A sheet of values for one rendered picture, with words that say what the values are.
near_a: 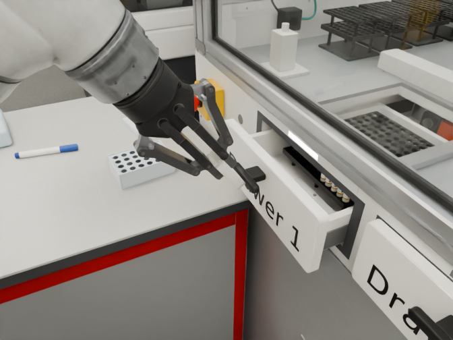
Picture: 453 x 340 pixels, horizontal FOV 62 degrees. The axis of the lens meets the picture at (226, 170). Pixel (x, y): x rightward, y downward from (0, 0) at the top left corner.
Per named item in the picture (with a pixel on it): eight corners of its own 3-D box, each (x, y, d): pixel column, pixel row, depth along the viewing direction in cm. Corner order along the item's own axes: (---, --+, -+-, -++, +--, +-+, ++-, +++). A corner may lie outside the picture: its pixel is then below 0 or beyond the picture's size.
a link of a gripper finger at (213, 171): (205, 157, 52) (189, 171, 52) (224, 175, 55) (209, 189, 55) (201, 151, 53) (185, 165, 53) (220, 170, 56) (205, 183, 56)
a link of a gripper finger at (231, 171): (209, 152, 54) (213, 148, 54) (233, 176, 59) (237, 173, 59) (218, 162, 52) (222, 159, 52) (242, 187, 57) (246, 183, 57)
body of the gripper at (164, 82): (110, 117, 39) (166, 163, 46) (170, 61, 39) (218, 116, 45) (98, 89, 45) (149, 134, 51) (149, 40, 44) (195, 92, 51)
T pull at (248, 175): (253, 195, 56) (253, 188, 55) (230, 168, 61) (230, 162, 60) (274, 189, 57) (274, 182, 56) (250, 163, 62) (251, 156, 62)
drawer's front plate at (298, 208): (308, 275, 54) (319, 220, 47) (223, 167, 75) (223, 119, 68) (318, 271, 55) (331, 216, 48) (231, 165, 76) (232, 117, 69)
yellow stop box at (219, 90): (204, 122, 85) (203, 93, 81) (193, 108, 90) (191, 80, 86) (224, 117, 87) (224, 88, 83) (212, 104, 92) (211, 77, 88)
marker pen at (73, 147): (15, 160, 87) (13, 154, 86) (17, 156, 88) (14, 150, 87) (78, 151, 90) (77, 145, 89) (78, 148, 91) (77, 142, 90)
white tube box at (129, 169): (121, 189, 78) (118, 175, 76) (110, 168, 84) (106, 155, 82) (176, 171, 84) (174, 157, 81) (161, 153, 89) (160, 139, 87)
